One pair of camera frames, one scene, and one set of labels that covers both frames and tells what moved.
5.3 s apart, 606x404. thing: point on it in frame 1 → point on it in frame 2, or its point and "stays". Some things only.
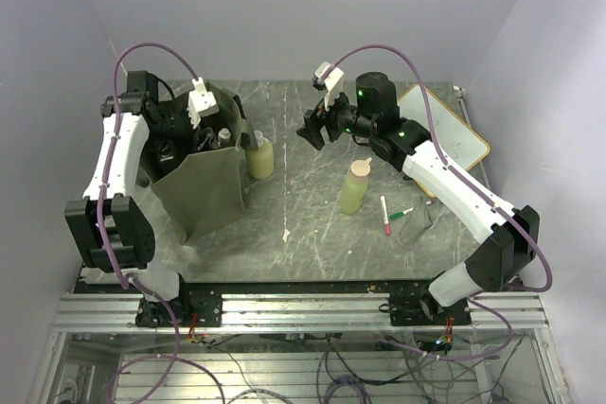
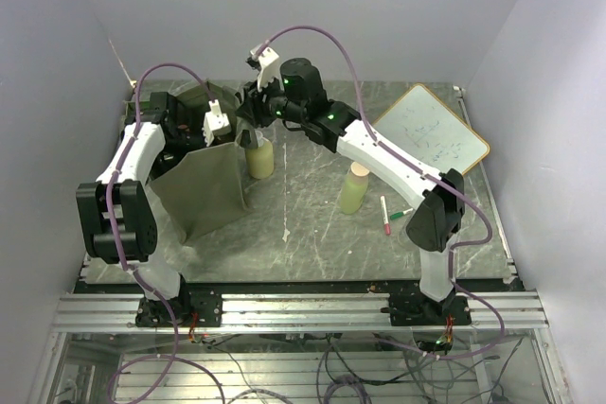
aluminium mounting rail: x=90 y=311 stays
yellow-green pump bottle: x=260 y=162 stays
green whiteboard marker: x=400 y=213 stays
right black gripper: x=313 y=119 → x=252 y=108
